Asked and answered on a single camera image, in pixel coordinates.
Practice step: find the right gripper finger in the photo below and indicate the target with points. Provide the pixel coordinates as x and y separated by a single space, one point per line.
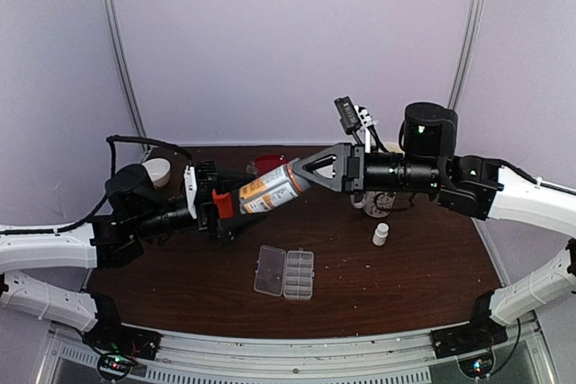
333 183
331 157

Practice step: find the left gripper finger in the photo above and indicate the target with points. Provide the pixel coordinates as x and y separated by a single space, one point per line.
229 180
233 227

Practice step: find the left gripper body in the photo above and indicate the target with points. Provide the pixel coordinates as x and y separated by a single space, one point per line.
206 210

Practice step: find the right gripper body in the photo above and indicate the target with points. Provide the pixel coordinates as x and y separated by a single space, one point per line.
355 174

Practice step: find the amber bottle grey cap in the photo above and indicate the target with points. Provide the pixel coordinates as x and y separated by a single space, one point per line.
272 190

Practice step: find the clear plastic pill organizer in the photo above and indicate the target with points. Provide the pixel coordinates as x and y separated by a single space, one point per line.
289 274

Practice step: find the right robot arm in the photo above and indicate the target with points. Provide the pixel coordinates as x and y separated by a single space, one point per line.
475 186

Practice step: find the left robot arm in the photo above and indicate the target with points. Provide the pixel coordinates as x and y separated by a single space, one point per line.
140 214

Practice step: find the orange pill bottle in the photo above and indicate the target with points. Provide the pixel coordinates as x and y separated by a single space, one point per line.
224 204

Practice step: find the red floral plate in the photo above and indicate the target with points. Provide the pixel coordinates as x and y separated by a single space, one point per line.
264 164

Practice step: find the cream ribbed mug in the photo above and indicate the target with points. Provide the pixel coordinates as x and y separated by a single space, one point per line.
393 147

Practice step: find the white floral mug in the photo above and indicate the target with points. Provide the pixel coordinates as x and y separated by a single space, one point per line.
376 205

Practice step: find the white ceramic bowl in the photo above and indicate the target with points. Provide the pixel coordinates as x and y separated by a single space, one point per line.
159 171

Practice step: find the small white pill bottle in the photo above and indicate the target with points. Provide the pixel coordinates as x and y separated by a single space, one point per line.
380 234

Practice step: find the left round circuit board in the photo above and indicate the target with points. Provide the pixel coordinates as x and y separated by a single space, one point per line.
114 367

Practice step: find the round circuit board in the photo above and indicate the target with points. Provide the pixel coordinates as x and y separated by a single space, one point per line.
477 367
114 367

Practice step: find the right round circuit board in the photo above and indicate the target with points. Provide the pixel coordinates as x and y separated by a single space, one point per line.
477 367

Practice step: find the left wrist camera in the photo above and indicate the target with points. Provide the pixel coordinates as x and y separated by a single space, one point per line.
190 190

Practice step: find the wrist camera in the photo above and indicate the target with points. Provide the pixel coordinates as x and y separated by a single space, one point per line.
190 190
357 122

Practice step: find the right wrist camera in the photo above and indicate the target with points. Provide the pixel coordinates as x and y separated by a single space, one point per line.
357 122

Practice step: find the front aluminium rail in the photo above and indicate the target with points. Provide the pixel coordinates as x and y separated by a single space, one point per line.
406 357

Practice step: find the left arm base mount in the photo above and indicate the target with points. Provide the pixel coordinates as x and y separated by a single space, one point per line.
111 335

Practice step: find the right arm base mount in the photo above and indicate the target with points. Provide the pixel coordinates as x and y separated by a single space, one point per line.
480 332

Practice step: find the left aluminium frame post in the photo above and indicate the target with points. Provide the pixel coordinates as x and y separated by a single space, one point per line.
122 67

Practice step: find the aluminium frame post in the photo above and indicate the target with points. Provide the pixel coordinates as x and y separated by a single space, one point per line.
470 34
122 67

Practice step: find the right aluminium frame post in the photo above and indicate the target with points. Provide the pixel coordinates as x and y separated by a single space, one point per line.
470 34

